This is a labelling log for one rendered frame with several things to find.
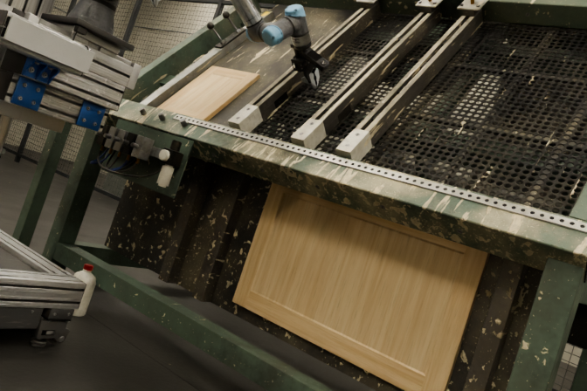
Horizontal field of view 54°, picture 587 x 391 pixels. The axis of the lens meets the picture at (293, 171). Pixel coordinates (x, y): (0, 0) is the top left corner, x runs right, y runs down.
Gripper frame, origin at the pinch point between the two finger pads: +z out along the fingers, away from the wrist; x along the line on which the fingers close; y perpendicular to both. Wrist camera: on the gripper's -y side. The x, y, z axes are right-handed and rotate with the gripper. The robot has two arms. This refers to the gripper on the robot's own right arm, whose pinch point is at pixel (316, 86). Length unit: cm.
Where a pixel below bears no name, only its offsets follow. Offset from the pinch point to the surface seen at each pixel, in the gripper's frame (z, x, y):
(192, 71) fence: -1, 8, 70
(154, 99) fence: -1, 34, 69
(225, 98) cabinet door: 1.0, 19.5, 36.5
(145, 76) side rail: -1, 20, 94
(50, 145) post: 0, 79, 91
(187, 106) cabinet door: 1, 30, 51
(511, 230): -2, 47, -102
